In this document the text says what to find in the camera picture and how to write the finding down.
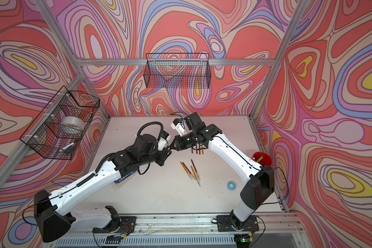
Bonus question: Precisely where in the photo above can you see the blue treehouse paperback book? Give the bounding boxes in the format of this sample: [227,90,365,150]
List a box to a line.
[114,172,136,187]

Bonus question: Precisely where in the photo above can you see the small object in left basket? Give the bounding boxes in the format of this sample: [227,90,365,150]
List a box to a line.
[60,142,75,155]

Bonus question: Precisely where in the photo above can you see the grey duct tape roll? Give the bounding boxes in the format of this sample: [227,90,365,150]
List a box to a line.
[60,116,85,135]

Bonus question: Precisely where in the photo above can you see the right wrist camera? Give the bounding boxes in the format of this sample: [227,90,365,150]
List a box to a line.
[171,118,186,136]

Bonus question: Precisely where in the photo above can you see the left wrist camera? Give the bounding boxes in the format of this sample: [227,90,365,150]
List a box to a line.
[135,131,171,154]

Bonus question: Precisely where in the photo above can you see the black wire basket left wall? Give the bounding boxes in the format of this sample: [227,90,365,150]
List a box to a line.
[20,86,100,160]

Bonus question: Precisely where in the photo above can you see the black wire basket back wall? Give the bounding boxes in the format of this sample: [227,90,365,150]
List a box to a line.
[143,52,211,89]

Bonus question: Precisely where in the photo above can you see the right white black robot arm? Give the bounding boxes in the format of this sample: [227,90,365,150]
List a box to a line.
[170,112,274,230]

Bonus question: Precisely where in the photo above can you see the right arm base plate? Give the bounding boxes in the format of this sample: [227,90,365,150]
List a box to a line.
[211,215,259,233]

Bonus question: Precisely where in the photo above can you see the blue tape roll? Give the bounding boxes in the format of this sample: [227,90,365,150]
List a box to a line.
[227,181,237,191]

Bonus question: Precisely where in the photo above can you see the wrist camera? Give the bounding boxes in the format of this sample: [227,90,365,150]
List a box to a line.
[171,118,186,136]
[135,131,171,154]

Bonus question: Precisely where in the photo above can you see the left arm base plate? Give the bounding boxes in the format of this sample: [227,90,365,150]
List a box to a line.
[93,216,136,235]

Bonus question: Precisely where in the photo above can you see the red plastic cup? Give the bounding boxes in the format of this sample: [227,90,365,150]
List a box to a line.
[252,152,272,166]

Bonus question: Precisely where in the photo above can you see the black wire basket wall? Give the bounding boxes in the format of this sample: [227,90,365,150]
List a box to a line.
[20,86,100,160]
[143,52,211,89]

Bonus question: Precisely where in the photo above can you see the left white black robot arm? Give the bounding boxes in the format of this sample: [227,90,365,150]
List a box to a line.
[34,141,172,243]

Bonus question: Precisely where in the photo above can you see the yellow knife centre group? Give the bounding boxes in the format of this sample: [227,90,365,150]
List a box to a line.
[180,161,193,181]

